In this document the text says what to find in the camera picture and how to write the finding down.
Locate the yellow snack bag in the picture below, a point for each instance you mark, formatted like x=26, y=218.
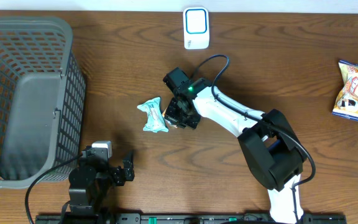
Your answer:
x=346, y=103

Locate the white barcode scanner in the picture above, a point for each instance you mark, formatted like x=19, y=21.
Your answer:
x=196, y=28

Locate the small orange box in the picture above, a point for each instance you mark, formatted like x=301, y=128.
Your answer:
x=167, y=121

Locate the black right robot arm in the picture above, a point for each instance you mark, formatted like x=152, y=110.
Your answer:
x=272, y=151

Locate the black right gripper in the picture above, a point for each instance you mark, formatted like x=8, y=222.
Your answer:
x=190, y=123

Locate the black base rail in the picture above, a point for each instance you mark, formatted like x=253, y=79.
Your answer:
x=136, y=218

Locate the dark grey plastic basket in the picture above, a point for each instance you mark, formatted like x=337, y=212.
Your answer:
x=42, y=96

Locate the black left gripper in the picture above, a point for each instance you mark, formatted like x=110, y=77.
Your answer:
x=119, y=177

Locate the mint green tissue pack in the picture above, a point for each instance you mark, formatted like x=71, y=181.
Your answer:
x=155, y=121

